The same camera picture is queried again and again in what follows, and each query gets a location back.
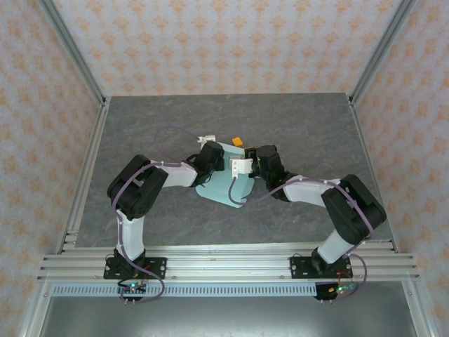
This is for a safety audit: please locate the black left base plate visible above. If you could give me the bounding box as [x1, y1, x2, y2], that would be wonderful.
[102, 256, 168, 281]

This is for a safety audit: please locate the light teal cloth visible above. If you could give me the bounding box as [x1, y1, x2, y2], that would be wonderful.
[194, 142, 257, 210]

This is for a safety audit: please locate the aluminium frame post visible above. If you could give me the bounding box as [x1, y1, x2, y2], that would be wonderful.
[350, 0, 419, 106]
[36, 0, 108, 106]

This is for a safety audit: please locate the aluminium table edge rail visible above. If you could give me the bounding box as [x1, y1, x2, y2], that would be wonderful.
[62, 240, 399, 254]

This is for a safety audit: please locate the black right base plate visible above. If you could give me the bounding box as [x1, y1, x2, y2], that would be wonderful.
[290, 256, 351, 281]

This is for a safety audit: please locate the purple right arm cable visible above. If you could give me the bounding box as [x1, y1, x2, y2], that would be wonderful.
[228, 175, 376, 303]

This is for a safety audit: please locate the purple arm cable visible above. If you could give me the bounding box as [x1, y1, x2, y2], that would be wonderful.
[228, 175, 376, 303]
[111, 125, 204, 305]

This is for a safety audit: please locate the slotted grey cable duct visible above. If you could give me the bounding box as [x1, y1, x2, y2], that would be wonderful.
[51, 284, 319, 298]

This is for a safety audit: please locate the aluminium side rail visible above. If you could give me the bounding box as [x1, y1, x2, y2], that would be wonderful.
[55, 97, 112, 254]
[348, 93, 401, 253]

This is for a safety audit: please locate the right controller board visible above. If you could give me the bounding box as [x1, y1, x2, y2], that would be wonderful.
[314, 282, 358, 303]

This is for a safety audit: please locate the grey metal panel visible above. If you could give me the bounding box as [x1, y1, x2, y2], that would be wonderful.
[36, 296, 420, 337]

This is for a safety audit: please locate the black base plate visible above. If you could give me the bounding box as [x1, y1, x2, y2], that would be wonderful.
[102, 256, 168, 281]
[290, 256, 351, 281]

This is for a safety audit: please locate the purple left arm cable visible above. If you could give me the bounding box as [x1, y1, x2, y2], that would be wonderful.
[111, 125, 204, 305]

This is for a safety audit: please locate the controller board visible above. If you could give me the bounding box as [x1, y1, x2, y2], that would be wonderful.
[314, 282, 358, 303]
[117, 280, 147, 303]

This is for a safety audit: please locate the left controller board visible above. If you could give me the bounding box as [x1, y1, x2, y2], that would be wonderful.
[117, 280, 147, 303]

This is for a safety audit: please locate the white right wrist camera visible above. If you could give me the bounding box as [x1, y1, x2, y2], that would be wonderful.
[228, 157, 254, 177]

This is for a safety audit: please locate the wide aluminium mounting beam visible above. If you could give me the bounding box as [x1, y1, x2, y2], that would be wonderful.
[36, 253, 421, 283]

